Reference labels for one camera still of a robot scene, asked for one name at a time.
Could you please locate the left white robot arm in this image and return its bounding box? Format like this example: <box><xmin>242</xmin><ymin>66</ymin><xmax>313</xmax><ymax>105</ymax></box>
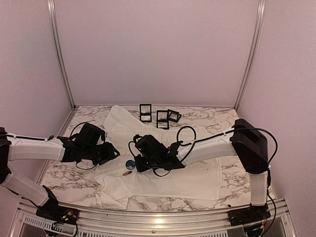
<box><xmin>0</xmin><ymin>122</ymin><xmax>120</xmax><ymax>220</ymax></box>

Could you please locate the black display frame left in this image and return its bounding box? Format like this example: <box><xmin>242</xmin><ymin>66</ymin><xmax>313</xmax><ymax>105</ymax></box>
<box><xmin>139</xmin><ymin>104</ymin><xmax>152</xmax><ymax>122</ymax></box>

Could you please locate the red round brooch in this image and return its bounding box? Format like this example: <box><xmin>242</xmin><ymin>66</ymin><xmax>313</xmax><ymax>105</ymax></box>
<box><xmin>123</xmin><ymin>170</ymin><xmax>132</xmax><ymax>176</ymax></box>

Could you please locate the black display frame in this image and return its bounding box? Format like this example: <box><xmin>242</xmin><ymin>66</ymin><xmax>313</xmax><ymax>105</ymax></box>
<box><xmin>156</xmin><ymin>110</ymin><xmax>169</xmax><ymax>130</ymax></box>
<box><xmin>139</xmin><ymin>104</ymin><xmax>152</xmax><ymax>122</ymax></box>
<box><xmin>167</xmin><ymin>109</ymin><xmax>182</xmax><ymax>123</ymax></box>

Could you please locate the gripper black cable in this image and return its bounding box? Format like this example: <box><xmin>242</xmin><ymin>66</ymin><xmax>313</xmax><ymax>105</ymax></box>
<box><xmin>70</xmin><ymin>122</ymin><xmax>106</xmax><ymax>171</ymax></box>
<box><xmin>128</xmin><ymin>125</ymin><xmax>198</xmax><ymax>177</ymax></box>

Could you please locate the left aluminium corner post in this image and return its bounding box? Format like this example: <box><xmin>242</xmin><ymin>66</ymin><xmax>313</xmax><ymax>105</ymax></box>
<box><xmin>46</xmin><ymin>0</ymin><xmax>76</xmax><ymax>109</ymax></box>

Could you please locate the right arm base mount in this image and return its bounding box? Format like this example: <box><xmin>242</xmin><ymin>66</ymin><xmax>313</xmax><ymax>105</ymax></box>
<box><xmin>228</xmin><ymin>204</ymin><xmax>271</xmax><ymax>226</ymax></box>

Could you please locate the blue round brooch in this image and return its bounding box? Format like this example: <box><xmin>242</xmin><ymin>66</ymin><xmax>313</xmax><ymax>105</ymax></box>
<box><xmin>125</xmin><ymin>160</ymin><xmax>136</xmax><ymax>170</ymax></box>

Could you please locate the black display frame middle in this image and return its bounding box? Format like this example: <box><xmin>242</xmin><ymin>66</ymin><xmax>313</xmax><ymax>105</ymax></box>
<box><xmin>156</xmin><ymin>110</ymin><xmax>169</xmax><ymax>130</ymax></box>

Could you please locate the aluminium corner post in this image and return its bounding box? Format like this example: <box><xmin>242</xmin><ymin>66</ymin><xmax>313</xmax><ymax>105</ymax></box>
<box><xmin>46</xmin><ymin>0</ymin><xmax>76</xmax><ymax>109</ymax></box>
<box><xmin>234</xmin><ymin>0</ymin><xmax>266</xmax><ymax>112</ymax></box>

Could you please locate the black display frame right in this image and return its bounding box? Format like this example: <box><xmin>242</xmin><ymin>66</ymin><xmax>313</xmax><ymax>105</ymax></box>
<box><xmin>167</xmin><ymin>109</ymin><xmax>182</xmax><ymax>123</ymax></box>

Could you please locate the right aluminium corner post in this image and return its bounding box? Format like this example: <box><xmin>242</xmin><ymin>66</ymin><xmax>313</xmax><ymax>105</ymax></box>
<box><xmin>234</xmin><ymin>0</ymin><xmax>266</xmax><ymax>112</ymax></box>

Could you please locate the aluminium front rail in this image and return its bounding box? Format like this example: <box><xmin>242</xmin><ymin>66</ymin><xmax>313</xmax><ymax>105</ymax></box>
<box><xmin>8</xmin><ymin>198</ymin><xmax>297</xmax><ymax>237</ymax></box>

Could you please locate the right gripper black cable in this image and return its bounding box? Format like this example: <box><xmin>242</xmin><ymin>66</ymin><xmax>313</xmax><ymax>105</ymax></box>
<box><xmin>128</xmin><ymin>125</ymin><xmax>198</xmax><ymax>177</ymax></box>

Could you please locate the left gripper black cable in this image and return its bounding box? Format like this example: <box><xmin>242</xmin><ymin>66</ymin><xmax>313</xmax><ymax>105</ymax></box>
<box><xmin>70</xmin><ymin>122</ymin><xmax>106</xmax><ymax>171</ymax></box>

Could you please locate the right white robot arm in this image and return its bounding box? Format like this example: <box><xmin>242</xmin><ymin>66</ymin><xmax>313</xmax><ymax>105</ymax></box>
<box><xmin>132</xmin><ymin>118</ymin><xmax>271</xmax><ymax>221</ymax></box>

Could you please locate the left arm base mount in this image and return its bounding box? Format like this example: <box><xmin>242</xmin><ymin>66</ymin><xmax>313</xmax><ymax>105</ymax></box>
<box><xmin>36</xmin><ymin>194</ymin><xmax>79</xmax><ymax>225</ymax></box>

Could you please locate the white button shirt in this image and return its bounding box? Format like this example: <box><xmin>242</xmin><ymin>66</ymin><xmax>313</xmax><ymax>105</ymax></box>
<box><xmin>94</xmin><ymin>105</ymin><xmax>221</xmax><ymax>205</ymax></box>

